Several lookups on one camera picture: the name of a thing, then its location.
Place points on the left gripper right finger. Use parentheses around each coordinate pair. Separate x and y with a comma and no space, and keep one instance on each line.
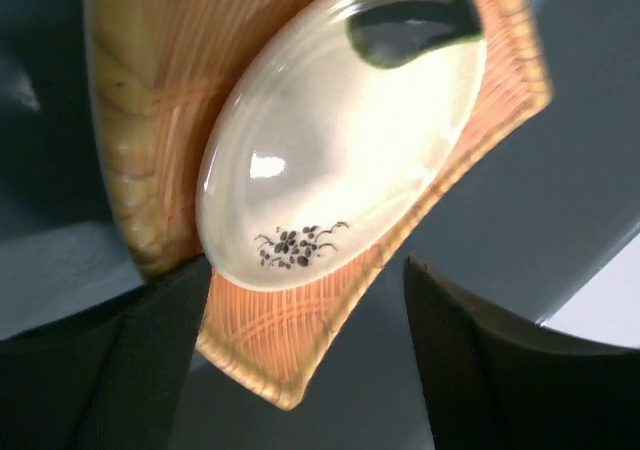
(494,380)

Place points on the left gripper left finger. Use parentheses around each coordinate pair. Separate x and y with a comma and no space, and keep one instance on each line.
(109,377)

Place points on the cream ceramic plate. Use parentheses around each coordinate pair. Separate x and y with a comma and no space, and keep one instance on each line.
(333,132)

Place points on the woven bamboo fan-shaped basket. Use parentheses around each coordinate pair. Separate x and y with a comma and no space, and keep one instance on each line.
(159,72)

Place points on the grey plastic bin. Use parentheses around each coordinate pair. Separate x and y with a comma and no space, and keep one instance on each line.
(546,225)

